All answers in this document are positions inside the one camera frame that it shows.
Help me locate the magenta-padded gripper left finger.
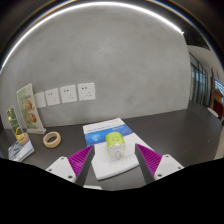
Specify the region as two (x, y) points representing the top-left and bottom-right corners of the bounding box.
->
(45, 144), (96, 188)

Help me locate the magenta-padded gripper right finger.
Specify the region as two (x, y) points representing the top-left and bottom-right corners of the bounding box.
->
(133, 143), (185, 186)

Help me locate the green and white charger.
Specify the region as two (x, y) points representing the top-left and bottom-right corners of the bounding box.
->
(105, 131), (128, 160)

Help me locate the beige tape roll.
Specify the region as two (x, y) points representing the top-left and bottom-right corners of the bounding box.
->
(42, 131), (62, 149)

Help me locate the white booklet with blue band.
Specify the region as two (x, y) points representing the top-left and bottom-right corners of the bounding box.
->
(82, 117), (154, 181)

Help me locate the orange menu sign wooden base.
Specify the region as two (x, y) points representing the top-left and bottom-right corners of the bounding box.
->
(5, 105), (30, 146)

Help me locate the green menu sign stand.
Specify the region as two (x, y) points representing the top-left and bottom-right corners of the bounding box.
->
(16, 83), (47, 135)

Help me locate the red and wood cabinet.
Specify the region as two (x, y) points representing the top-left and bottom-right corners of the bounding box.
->
(213, 94), (224, 121)

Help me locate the black-framed glass partition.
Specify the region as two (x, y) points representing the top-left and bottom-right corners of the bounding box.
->
(188, 51), (214, 108)

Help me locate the curved ceiling light strip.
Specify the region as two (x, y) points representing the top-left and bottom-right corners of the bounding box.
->
(0, 1), (184, 73)

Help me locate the white wall socket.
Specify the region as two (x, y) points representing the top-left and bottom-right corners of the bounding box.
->
(44, 87), (61, 107)
(77, 82), (96, 102)
(59, 84), (78, 104)

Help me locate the white wall switch plate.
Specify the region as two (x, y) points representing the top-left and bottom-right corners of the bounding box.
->
(34, 91), (47, 109)

